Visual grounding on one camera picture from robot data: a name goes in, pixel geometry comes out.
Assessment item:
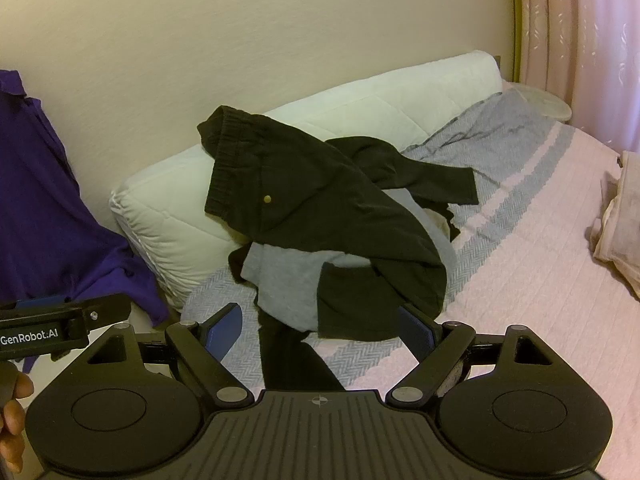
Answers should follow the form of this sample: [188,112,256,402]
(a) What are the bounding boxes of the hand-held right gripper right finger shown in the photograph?
[385,304,556,407]

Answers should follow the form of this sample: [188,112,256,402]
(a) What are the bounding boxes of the person's left hand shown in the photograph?
[0,374,35,473]

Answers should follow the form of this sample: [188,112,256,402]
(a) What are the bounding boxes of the pink sheer curtain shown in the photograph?
[517,0,640,153]

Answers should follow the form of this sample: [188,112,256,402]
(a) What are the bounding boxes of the dark green shorts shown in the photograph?
[196,105,448,341]

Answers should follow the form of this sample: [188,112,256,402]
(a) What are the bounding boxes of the purple shirt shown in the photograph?
[0,69,172,376]

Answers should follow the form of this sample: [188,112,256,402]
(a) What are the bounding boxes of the black cloth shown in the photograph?
[228,242,347,392]

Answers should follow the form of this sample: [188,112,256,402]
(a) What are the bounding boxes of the grey t-shirt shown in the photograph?
[240,187,458,333]

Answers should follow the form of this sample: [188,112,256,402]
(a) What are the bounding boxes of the white quilted pillow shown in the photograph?
[109,50,503,311]

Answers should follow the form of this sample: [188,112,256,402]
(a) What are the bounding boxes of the beige pillow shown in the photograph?
[585,150,640,306]

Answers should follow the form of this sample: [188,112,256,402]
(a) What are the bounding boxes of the white round object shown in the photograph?
[510,82,573,123]

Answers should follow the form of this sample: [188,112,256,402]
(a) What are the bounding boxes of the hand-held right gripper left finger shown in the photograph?
[87,303,253,408]

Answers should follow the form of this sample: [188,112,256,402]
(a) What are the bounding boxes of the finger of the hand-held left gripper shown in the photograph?
[0,298,76,317]
[75,294,133,334]

